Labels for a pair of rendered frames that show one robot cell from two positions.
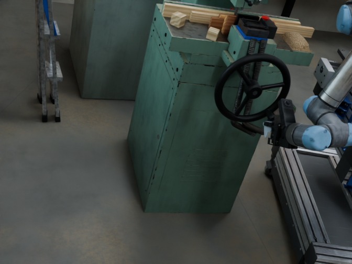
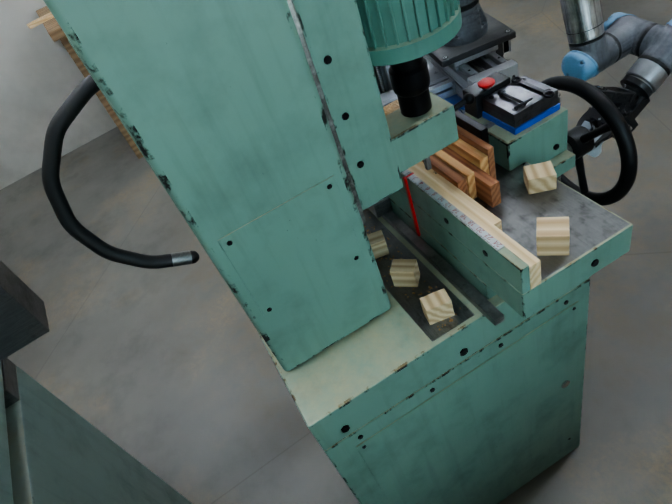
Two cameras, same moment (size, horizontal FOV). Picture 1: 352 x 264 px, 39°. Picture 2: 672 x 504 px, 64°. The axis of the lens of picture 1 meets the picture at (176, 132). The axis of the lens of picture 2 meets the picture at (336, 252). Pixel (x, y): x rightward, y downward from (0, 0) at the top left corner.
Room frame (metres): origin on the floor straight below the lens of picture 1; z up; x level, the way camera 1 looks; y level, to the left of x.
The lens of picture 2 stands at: (2.03, 0.68, 1.54)
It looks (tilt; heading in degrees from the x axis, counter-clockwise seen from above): 43 degrees down; 280
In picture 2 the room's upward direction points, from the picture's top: 22 degrees counter-clockwise
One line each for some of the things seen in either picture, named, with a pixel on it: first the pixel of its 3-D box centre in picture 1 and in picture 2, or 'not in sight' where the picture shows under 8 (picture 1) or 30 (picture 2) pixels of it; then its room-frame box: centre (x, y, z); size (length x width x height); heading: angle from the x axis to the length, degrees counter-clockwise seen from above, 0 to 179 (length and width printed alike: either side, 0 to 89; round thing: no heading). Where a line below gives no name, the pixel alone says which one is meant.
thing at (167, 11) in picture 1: (233, 19); (419, 182); (1.97, -0.10, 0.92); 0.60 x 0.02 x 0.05; 112
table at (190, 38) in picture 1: (239, 45); (478, 172); (1.85, -0.15, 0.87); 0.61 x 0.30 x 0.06; 112
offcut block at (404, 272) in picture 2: not in sight; (405, 273); (2.04, 0.01, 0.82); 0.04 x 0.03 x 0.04; 158
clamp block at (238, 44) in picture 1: (250, 45); (512, 132); (1.77, -0.18, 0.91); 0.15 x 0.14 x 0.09; 112
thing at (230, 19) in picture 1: (248, 27); (457, 144); (1.88, -0.16, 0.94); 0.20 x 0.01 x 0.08; 112
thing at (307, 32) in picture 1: (253, 24); (404, 160); (1.98, -0.19, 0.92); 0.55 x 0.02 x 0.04; 112
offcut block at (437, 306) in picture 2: not in sight; (437, 306); (2.00, 0.10, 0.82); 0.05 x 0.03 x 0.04; 9
